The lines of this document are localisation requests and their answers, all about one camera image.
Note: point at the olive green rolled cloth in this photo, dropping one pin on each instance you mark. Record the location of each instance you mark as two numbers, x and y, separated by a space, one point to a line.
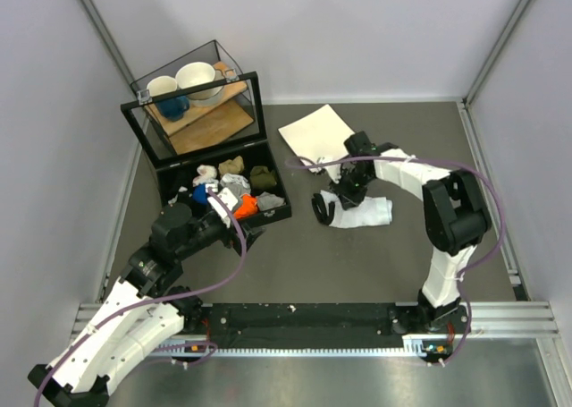
262 178

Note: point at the glass display case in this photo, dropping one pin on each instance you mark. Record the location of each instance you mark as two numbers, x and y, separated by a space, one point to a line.
211 53

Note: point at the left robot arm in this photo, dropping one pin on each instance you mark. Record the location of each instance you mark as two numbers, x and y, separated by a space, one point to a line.
144 308

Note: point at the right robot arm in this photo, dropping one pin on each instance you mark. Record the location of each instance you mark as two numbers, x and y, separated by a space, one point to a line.
456 217

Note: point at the white square plate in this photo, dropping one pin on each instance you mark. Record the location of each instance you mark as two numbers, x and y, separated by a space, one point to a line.
316 138

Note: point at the tan rolled cloth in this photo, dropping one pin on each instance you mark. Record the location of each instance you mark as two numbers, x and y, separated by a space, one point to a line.
231 166

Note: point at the white underwear black waistband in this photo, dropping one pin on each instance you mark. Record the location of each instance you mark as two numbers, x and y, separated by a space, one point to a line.
370 212

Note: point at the grey cable duct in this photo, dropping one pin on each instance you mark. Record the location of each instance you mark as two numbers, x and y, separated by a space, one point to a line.
409 346

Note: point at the wooden shelf board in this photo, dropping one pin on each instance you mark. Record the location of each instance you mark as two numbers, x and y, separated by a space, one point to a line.
204 124

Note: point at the small white bowl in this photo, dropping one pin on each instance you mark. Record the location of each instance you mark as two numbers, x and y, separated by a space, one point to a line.
162 85

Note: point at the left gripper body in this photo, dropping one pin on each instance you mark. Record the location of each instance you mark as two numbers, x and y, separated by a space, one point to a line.
209 231

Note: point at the blue mug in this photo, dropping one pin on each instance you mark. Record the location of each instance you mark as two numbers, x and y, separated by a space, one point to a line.
173 109

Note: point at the orange rolled cloth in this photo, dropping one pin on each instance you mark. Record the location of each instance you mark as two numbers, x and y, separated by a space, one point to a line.
247 208

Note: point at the black white rolled cloth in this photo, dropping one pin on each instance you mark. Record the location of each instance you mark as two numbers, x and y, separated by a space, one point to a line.
182 195

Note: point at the black compartment box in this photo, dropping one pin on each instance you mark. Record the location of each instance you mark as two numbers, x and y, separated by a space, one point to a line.
175 172

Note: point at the white red rolled cloth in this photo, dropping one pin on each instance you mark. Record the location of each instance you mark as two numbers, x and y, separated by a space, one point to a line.
206 174

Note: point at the blue rolled cloth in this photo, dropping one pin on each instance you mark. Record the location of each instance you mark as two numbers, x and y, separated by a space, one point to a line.
200 193

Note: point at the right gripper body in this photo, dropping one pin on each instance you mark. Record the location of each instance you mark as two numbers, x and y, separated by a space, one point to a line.
352 181

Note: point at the large white bowl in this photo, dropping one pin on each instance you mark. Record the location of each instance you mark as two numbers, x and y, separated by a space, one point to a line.
199 73

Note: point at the grey white rolled cloth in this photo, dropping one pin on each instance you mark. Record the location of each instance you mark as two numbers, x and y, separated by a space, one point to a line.
237 184

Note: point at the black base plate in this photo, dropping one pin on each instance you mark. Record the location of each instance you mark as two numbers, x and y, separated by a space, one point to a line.
318 325

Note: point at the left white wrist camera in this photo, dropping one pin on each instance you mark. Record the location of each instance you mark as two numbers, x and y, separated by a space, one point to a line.
223 203

